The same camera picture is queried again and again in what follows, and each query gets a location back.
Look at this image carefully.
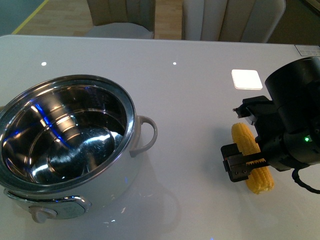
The left beige upholstered chair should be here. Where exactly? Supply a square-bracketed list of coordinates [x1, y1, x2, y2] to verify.
[85, 0, 156, 39]

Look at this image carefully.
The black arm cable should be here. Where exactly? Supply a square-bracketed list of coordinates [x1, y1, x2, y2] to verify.
[291, 167, 320, 195]

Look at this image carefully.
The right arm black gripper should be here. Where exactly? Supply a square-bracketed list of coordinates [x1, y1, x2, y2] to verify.
[220, 95, 315, 183]

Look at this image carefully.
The yellow corn cob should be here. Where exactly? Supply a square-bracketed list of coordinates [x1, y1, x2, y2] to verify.
[231, 122, 275, 195]

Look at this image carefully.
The right beige upholstered chair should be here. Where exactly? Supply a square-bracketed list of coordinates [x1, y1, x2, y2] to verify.
[182, 0, 286, 43]

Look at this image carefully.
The table label sticker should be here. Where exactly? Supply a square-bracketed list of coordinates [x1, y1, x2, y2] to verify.
[295, 44, 320, 57]

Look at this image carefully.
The beige upholstered chair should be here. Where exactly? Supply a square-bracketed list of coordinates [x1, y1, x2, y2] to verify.
[182, 0, 286, 43]
[85, 0, 156, 39]

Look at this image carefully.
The white electric cooking pot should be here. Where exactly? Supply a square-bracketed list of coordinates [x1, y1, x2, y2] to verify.
[0, 75, 158, 223]

